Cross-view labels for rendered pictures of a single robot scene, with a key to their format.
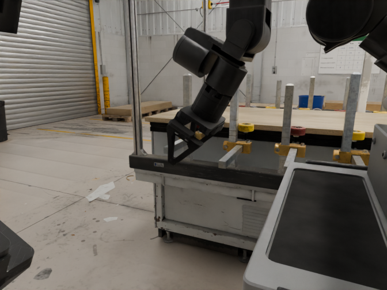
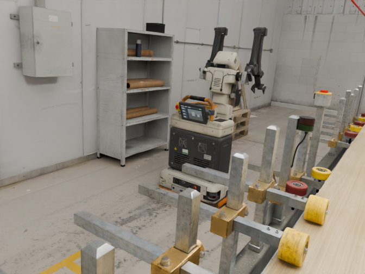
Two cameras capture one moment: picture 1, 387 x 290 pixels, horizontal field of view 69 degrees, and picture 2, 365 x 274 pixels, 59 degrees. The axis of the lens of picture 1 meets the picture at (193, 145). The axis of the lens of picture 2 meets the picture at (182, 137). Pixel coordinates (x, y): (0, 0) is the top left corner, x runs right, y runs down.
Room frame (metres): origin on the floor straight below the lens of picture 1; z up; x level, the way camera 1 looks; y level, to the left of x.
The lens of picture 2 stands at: (0.38, -3.34, 1.39)
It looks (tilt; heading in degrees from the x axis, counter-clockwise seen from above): 15 degrees down; 100
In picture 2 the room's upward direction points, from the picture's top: 4 degrees clockwise
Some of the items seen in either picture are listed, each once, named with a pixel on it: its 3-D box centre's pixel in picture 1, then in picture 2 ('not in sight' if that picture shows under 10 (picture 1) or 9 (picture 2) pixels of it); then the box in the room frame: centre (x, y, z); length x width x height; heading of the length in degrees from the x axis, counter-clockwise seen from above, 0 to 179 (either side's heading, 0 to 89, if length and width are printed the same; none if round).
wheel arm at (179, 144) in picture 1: (187, 140); (342, 117); (1.37, 0.03, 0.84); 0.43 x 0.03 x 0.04; 157
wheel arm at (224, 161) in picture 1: (235, 152); (337, 124); (1.27, -0.20, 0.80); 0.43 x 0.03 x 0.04; 157
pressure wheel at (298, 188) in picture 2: not in sight; (295, 196); (0.63, -2.10, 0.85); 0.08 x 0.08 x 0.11
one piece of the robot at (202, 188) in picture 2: not in sight; (186, 184); (-0.02, -0.72, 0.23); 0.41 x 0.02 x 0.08; 155
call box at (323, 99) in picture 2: not in sight; (322, 99); (0.79, -1.57, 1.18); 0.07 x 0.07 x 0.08; 67
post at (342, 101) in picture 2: not in sight; (336, 130); (1.08, -0.89, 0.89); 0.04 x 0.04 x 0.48; 67
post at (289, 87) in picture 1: (285, 136); (346, 122); (1.27, -0.43, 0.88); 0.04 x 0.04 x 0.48; 67
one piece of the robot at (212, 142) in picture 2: not in sight; (202, 139); (0.06, -0.50, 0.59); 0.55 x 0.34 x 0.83; 155
